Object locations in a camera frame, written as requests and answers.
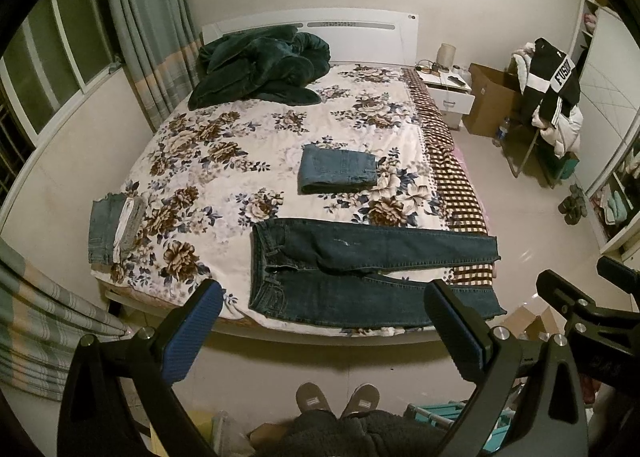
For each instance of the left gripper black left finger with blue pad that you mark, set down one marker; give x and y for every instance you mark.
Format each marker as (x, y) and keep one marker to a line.
(95, 419)

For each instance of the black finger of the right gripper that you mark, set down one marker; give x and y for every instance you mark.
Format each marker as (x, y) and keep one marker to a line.
(562, 294)

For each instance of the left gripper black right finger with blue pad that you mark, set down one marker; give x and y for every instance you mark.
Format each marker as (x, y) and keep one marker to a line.
(550, 419)

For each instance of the dark blue denim jeans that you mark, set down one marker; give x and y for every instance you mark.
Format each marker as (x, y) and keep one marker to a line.
(353, 276)

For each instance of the small open cardboard box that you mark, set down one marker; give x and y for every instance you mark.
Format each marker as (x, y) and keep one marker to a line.
(527, 325)

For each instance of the teal drying rack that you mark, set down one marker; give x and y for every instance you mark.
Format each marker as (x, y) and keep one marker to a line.
(481, 424)

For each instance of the grey slippers on floor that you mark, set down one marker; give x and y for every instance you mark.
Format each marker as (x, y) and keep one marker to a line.
(574, 206)

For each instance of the striped curtain lower left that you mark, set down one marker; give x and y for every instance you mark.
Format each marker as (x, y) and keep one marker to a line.
(41, 326)

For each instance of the brown checkered bed sheet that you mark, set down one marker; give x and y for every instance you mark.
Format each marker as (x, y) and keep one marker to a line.
(459, 205)

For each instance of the folded light jeans stack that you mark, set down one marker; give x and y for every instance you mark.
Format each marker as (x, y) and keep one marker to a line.
(113, 227)

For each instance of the left grey slipper on foot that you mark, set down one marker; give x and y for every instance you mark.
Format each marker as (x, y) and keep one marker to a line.
(309, 397)

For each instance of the chair piled with clothes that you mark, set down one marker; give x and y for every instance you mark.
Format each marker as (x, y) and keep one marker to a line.
(546, 125)

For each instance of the large brown cardboard box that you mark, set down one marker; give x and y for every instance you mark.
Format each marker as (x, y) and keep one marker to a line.
(497, 95)

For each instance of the white bedside table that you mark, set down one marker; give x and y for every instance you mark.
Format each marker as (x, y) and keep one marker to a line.
(451, 94)

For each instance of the white wardrobe shelving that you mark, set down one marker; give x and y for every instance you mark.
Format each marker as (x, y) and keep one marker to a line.
(607, 61)

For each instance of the floral white bed quilt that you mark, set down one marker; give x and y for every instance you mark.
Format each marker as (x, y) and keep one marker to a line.
(208, 175)

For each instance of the small beige table lamp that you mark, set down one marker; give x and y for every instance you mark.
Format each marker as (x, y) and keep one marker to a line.
(445, 55)

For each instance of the folded blue jeans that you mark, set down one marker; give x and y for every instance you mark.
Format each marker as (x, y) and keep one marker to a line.
(326, 170)

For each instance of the white bed headboard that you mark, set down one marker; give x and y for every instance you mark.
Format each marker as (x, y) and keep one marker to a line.
(372, 36)

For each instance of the dark green fluffy blanket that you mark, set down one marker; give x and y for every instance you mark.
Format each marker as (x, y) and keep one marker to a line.
(275, 64)

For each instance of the green striped curtain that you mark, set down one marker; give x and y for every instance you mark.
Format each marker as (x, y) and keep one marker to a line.
(160, 47)

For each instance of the window with white frame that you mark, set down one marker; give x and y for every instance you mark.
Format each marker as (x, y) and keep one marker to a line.
(60, 53)

